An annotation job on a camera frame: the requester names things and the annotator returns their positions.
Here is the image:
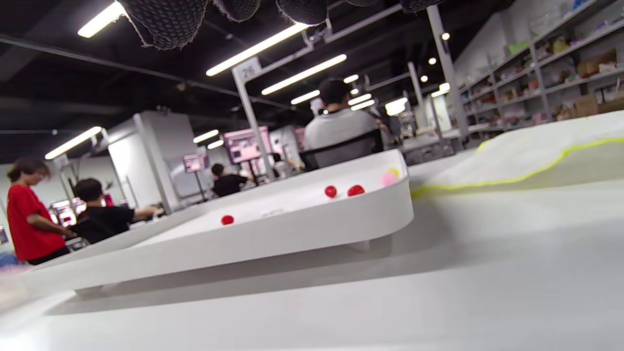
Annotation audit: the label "person's right hand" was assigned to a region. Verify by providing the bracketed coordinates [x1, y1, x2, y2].
[117, 0, 444, 51]

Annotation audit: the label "yellow-edged white dish cloth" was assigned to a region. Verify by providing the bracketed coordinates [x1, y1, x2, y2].
[412, 111, 624, 198]

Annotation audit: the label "pink lit monitor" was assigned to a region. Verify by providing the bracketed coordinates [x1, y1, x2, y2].
[183, 154, 209, 174]
[223, 127, 272, 164]

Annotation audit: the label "ceiling light tubes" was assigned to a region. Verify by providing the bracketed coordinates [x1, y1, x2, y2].
[44, 0, 455, 161]

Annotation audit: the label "black office chair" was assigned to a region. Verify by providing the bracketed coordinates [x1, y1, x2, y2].
[298, 129, 385, 171]

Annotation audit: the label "white plastic tray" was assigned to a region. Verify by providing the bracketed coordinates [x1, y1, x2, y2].
[19, 149, 415, 298]

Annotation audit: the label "grey storage shelving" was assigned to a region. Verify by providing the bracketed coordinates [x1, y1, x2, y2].
[457, 0, 624, 143]

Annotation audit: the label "grey frame post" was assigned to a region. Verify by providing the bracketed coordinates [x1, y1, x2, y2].
[232, 56, 274, 182]
[427, 5, 469, 143]

